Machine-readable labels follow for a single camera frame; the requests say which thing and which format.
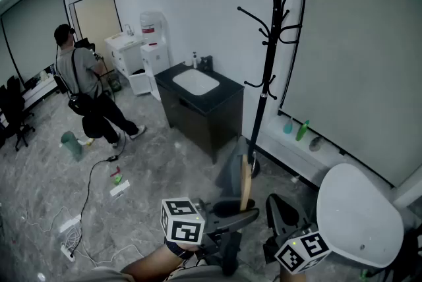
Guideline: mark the white power strip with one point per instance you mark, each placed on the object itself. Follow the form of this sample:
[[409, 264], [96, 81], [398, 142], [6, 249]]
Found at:
[[67, 252]]

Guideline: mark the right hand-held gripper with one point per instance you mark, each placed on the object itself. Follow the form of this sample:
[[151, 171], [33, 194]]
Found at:
[[296, 247]]

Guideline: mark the white sink cabinet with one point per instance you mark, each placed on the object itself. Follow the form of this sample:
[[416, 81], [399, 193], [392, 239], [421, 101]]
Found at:
[[123, 55]]

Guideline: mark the small green object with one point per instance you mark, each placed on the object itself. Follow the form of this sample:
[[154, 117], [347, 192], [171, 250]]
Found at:
[[118, 179]]

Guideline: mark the white sink basin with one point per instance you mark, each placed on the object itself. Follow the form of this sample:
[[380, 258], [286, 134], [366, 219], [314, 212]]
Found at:
[[196, 81]]

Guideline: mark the black vanity cabinet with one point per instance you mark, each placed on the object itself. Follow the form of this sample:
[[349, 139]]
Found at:
[[198, 119]]

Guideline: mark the small yellow white object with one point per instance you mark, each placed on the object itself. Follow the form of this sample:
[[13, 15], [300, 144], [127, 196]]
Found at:
[[86, 141]]

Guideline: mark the white soap bottle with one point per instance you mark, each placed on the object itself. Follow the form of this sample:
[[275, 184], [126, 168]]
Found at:
[[194, 60]]

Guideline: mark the clear water jug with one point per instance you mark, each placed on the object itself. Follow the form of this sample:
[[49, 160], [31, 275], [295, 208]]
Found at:
[[151, 27]]

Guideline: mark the person's left forearm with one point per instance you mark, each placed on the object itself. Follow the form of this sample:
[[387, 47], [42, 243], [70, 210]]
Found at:
[[151, 262]]

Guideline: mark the dark green container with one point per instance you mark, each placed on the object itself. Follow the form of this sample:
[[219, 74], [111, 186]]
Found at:
[[116, 83]]

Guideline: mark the black faucet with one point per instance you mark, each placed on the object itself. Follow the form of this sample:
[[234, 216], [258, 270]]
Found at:
[[206, 63]]

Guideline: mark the black power adapter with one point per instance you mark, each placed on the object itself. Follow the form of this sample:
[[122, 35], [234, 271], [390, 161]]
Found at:
[[113, 158]]

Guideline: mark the black office chair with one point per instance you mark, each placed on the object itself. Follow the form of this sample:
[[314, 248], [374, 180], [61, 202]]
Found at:
[[18, 106], [3, 116]]

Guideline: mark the low white cabinet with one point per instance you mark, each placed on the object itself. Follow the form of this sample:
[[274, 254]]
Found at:
[[38, 89]]

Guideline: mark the teal bottle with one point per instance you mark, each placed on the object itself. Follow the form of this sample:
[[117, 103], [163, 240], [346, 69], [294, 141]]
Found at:
[[288, 126]]

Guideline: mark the person's grey shirt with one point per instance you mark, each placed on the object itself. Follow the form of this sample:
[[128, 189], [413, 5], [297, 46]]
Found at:
[[198, 275]]

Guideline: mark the chrome faucet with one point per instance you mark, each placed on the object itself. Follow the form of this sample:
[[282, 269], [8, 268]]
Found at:
[[129, 29]]

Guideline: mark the green bottle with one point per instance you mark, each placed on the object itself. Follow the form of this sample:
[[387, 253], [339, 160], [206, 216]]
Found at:
[[302, 131]]

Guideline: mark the green plastic bin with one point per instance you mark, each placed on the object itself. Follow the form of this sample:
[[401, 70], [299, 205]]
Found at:
[[72, 145]]

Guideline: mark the dark roller blind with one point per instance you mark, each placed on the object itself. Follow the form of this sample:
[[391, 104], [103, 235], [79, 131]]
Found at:
[[33, 30]]

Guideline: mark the black wristband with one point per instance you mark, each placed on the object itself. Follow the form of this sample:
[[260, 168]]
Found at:
[[178, 251]]

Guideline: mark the beige door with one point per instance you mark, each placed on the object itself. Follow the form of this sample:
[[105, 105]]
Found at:
[[97, 20]]

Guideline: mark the large grey roller blind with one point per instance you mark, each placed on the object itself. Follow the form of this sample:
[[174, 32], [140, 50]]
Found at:
[[362, 60]]

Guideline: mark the black coat rack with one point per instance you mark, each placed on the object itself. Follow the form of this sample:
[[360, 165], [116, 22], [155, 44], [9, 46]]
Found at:
[[268, 70]]

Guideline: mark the small grey object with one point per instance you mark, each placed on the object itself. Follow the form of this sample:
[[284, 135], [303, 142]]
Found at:
[[316, 144]]

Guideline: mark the white storage box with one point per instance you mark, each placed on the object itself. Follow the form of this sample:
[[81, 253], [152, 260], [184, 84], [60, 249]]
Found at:
[[140, 84]]

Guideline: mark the white cup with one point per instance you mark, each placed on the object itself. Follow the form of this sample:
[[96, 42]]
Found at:
[[188, 63]]

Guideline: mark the small red object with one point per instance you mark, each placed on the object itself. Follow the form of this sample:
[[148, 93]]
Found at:
[[116, 171]]

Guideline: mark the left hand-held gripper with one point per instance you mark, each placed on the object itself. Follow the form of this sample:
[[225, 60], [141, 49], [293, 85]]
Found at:
[[179, 221]]

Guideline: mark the grey garment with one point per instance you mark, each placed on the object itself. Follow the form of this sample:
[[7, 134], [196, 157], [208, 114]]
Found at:
[[232, 168]]

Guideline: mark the white water dispenser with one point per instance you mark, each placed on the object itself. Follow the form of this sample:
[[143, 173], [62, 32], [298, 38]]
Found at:
[[156, 60]]

